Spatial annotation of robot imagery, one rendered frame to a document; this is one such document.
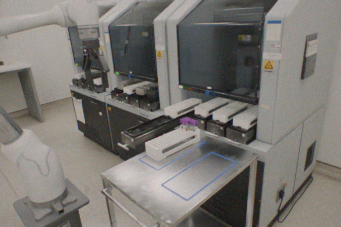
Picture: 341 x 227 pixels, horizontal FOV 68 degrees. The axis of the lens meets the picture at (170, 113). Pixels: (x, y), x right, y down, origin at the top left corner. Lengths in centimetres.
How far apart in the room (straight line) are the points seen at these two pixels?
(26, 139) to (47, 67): 370
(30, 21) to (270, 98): 120
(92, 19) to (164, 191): 77
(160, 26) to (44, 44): 327
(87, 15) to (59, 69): 391
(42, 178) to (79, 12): 69
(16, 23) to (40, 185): 64
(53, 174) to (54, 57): 394
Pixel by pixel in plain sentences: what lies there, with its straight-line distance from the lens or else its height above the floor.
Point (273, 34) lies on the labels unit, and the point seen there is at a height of 135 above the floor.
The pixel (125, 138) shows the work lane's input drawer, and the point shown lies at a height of 78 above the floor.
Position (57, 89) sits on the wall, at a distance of 508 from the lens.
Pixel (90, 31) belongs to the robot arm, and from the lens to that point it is 118.
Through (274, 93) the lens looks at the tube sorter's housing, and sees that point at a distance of 147.
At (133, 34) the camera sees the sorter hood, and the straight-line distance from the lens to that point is 216.
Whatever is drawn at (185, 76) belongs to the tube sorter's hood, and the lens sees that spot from 179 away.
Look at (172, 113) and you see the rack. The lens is 170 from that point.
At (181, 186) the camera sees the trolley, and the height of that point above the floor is 82.
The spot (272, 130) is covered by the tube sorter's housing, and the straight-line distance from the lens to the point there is 154.
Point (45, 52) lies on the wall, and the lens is 495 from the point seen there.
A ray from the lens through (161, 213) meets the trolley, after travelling 96.
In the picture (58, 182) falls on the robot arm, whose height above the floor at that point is 82.
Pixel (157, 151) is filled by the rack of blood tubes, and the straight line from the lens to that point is 121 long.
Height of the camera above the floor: 147
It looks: 22 degrees down
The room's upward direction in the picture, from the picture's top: 3 degrees counter-clockwise
